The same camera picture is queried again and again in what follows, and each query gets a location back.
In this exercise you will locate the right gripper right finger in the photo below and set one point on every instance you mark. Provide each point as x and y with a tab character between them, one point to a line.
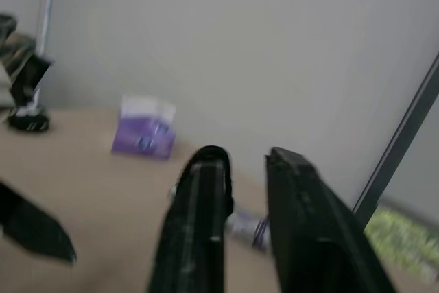
308	238

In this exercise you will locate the dark window frame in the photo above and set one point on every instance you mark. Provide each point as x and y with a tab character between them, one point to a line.
398	142

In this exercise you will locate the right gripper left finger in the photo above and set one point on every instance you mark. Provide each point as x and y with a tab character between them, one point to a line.
192	238

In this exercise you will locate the thin grey upright pole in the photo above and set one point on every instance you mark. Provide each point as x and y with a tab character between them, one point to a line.
48	11

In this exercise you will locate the silver purple folded umbrella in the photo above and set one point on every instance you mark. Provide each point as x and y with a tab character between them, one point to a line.
248	229

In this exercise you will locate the purple tissue box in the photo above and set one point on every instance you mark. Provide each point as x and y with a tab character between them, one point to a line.
144	131

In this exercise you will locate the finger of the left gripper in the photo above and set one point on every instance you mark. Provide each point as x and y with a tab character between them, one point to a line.
34	231

